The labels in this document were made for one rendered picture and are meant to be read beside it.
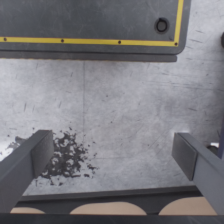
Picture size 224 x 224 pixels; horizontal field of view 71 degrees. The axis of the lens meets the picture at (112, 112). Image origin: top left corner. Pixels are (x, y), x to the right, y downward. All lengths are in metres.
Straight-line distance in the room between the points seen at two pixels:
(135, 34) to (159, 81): 0.40
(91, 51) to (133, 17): 0.15
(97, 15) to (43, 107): 0.56
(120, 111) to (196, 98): 0.40
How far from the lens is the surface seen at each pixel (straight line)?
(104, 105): 0.82
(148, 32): 0.50
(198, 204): 0.88
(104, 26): 0.49
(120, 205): 0.82
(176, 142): 0.17
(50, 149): 0.17
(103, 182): 1.03
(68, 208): 1.05
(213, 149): 1.00
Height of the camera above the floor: 0.80
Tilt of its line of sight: 75 degrees down
